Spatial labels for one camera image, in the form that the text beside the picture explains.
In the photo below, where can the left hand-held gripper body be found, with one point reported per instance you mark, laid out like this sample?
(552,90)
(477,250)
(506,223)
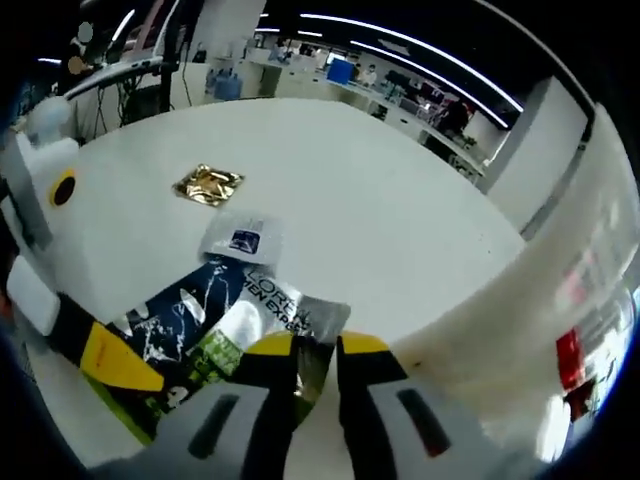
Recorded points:
(45,165)

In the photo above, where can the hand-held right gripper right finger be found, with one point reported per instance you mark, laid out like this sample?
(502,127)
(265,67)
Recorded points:
(370,410)

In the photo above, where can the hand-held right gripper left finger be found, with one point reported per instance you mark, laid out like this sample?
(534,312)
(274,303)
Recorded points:
(265,410)

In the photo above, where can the green black skincare mask sachet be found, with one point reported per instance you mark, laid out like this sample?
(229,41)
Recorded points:
(220,300)

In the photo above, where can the white skincare tube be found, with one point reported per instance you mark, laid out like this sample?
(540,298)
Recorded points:
(475,350)

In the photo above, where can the gold foil skincare sachet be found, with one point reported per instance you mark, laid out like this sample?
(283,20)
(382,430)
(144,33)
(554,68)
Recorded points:
(207,184)

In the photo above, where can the white skincare sachet blue logo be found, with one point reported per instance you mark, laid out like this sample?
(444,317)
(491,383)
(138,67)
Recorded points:
(225,235)

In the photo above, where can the small clear-capped skincare bottle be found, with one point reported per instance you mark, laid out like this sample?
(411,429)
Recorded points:
(575,370)

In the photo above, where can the white standing desk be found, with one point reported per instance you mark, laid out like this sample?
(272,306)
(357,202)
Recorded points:
(115,72)

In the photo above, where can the blue water jug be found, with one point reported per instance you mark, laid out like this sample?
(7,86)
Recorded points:
(233,86)
(216,86)

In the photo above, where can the white office counter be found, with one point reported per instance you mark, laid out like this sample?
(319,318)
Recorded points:
(310,80)

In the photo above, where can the blue bin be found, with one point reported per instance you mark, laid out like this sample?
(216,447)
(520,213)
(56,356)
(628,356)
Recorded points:
(340,71)

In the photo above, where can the long ceiling light strip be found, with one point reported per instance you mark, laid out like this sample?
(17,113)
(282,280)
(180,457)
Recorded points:
(350,21)
(380,51)

